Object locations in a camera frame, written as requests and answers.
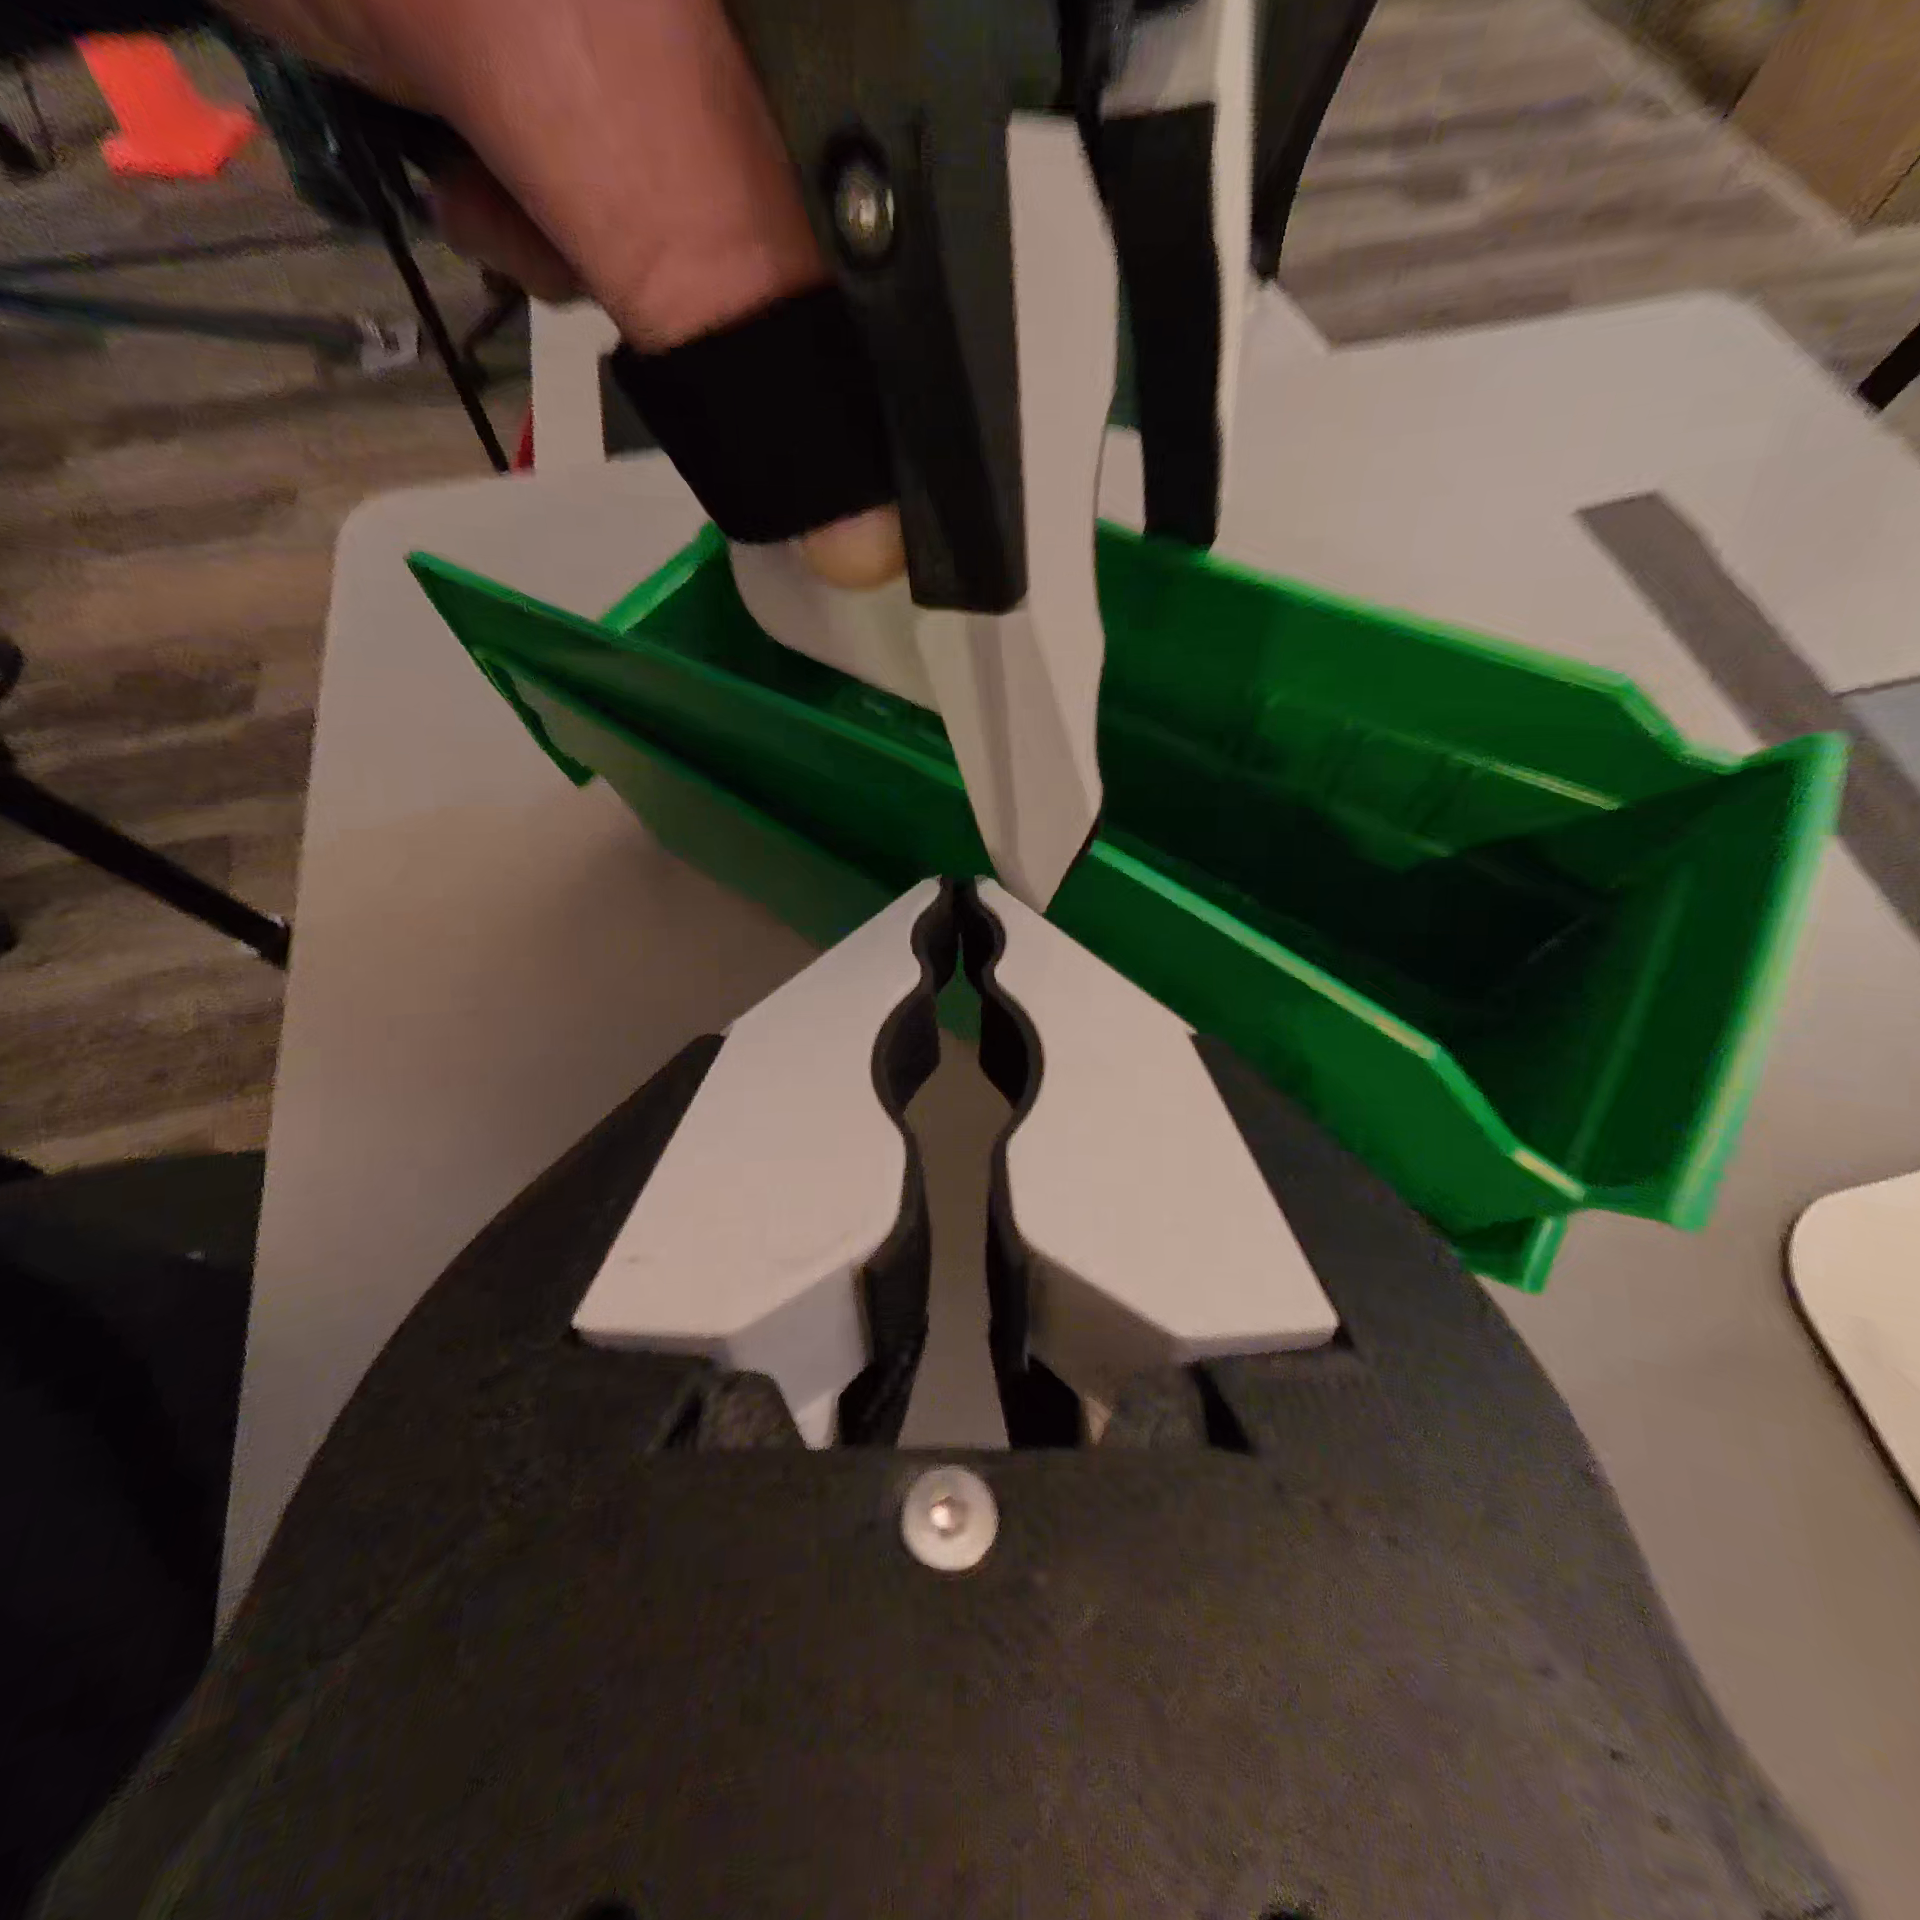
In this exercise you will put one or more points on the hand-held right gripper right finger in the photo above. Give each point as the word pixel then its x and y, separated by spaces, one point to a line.
pixel 1156 1201

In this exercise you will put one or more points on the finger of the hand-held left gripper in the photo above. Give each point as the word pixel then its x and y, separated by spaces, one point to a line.
pixel 1054 452
pixel 835 628

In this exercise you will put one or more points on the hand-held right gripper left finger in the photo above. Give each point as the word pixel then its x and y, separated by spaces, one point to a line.
pixel 751 1181

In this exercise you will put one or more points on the green plastic bin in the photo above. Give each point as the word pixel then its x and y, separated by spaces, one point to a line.
pixel 1349 708
pixel 676 816

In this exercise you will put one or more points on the person's left hand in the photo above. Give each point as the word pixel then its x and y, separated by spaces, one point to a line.
pixel 599 138

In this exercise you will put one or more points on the black tripod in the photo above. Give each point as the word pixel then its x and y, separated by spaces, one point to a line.
pixel 443 345
pixel 137 869

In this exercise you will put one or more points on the dark cloth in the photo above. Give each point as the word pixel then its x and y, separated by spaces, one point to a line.
pixel 107 1500

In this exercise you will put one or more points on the white rounded board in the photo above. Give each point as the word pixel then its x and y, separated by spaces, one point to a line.
pixel 1870 1307

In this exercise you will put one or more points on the orange plastic object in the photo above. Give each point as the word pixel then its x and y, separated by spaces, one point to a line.
pixel 156 110

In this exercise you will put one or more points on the wooden cabinet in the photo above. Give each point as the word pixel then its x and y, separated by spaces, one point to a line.
pixel 1846 93

